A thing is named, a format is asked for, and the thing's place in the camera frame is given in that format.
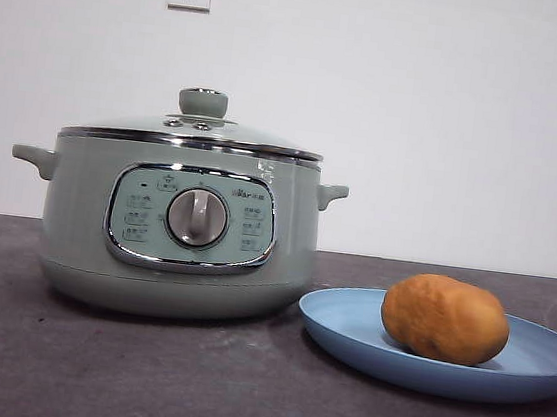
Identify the pale green electric steamer pot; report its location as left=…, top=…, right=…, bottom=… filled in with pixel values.
left=0, top=123, right=354, bottom=338

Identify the blue round plate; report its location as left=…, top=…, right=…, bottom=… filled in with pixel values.
left=290, top=280, right=557, bottom=412

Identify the glass lid with green knob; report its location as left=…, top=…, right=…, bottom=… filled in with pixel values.
left=58, top=72, right=331, bottom=167

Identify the brown potato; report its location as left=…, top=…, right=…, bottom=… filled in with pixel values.
left=375, top=268, right=517, bottom=370

